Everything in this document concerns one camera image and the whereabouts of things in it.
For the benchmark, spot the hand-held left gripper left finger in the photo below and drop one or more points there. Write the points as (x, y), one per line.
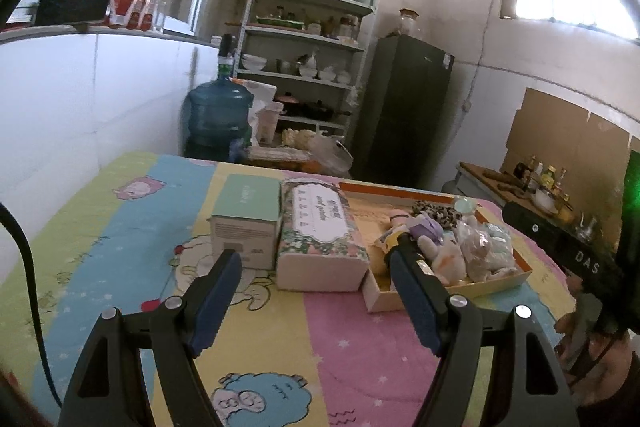
(217, 302)

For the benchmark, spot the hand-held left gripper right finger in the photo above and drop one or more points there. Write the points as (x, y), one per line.
(415, 302)

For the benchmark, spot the white green tissue pack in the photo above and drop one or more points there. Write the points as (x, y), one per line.
(498, 237)

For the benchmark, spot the orange shallow cardboard box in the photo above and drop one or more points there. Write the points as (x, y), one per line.
(367, 219)

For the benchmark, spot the yellow soft toy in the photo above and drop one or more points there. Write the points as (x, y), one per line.
(387, 239)

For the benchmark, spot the person's right hand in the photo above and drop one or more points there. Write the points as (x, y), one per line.
(620, 367)

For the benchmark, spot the metal cup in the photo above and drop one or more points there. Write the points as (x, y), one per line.
(588, 226)

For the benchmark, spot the white plush rabbit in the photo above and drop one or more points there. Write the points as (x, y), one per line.
(447, 262)

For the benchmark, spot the white bowl with rim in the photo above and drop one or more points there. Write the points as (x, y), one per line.
(546, 202)

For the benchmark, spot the purple plush toy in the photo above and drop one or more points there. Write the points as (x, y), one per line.
(425, 227)

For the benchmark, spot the group of condiment bottles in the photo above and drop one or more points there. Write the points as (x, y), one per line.
(545, 177)

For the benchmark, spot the leopard print scrunchie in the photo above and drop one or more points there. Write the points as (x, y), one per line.
(440, 213)

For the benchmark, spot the mint lidded white box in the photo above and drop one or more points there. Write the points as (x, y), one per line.
(245, 202)

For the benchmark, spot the wooden rolling pin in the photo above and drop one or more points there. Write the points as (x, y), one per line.
(500, 178)

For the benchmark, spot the pale green squishy ball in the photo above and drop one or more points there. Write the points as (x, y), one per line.
(465, 205)

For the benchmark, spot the floral print tissue pack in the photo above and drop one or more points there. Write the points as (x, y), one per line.
(320, 237)

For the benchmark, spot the kitchen counter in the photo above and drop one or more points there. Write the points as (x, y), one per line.
(480, 182)

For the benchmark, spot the brown cardboard sheet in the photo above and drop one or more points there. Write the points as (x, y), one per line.
(550, 132)

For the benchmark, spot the white plastic bag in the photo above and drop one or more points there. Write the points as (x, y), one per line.
(330, 154)

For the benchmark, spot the white plastic bucket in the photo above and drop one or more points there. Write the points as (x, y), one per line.
(269, 124)

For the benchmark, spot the blue water jug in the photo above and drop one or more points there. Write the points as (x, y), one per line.
(217, 117)

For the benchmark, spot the dark green refrigerator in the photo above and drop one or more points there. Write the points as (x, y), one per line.
(400, 117)

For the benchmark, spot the pot with red lid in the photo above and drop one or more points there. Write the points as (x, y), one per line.
(286, 103)

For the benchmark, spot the white paper sack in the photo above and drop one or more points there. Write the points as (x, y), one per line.
(260, 94)

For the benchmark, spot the black wok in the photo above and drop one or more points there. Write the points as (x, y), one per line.
(322, 111)

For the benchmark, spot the white shelf bowl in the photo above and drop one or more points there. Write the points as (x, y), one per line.
(253, 63)

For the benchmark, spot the group of white dishes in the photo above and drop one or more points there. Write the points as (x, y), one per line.
(325, 72)

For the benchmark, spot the white metal shelf rack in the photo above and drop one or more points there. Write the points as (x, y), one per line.
(242, 32)

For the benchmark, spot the glass jar with lid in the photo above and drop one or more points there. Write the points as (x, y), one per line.
(408, 24)

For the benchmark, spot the green tray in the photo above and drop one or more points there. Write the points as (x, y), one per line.
(280, 22)

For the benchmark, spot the clear glass cup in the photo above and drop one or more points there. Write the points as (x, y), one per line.
(160, 17)

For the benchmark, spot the black smartphone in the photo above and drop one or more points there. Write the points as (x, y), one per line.
(72, 6)

